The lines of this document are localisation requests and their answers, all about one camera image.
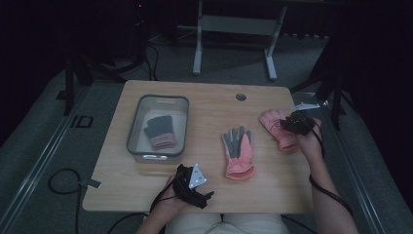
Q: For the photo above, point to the pink glove grey palm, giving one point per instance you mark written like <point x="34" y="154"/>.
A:
<point x="238" y="156"/>

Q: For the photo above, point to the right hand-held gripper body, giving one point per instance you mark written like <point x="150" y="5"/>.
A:
<point x="302" y="123"/>

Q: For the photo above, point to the person's right hand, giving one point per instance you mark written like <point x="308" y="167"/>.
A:
<point x="310" y="143"/>

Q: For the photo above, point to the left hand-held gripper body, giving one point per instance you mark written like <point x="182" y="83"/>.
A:
<point x="191" y="187"/>

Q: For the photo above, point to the white metal desk frame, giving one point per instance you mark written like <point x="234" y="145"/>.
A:
<point x="240" y="24"/>

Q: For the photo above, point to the pink glove with print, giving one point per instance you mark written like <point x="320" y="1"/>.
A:
<point x="276" y="130"/>

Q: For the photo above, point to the person's left hand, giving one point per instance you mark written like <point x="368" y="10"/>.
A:
<point x="168" y="203"/>

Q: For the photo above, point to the black tripod stand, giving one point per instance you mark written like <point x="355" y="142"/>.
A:
<point x="334" y="87"/>
<point x="84" y="70"/>

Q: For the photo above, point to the person's beige pants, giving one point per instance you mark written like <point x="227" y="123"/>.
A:
<point x="227" y="224"/>

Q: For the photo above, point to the metal floor rail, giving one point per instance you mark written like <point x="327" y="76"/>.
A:
<point x="360" y="191"/>
<point x="39" y="165"/>

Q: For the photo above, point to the small grey plug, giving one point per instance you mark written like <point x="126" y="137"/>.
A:
<point x="93" y="184"/>

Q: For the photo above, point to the clear plastic bin grey rim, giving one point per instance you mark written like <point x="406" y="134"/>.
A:
<point x="159" y="130"/>

